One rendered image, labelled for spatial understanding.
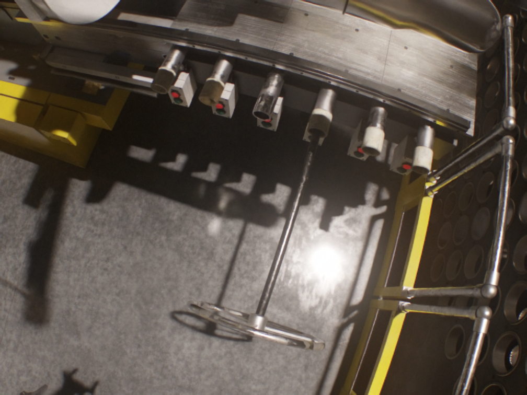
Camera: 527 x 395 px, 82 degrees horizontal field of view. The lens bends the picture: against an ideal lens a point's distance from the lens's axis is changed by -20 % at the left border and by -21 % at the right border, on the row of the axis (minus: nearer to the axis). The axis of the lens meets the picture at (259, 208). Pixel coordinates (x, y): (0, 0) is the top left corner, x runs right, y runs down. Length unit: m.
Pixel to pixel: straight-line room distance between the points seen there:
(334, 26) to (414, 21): 0.64
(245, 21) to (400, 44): 0.52
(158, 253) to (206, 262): 0.25
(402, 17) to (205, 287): 1.57
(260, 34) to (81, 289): 1.56
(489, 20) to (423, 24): 0.11
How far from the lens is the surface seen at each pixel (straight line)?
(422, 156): 1.16
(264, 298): 0.99
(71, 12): 0.82
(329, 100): 1.14
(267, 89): 1.13
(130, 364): 2.02
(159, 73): 1.21
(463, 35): 0.67
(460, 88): 1.31
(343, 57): 1.19
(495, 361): 2.28
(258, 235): 1.88
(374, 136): 1.12
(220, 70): 1.18
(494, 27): 0.69
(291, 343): 0.84
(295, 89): 1.25
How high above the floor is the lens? 1.86
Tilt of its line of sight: 78 degrees down
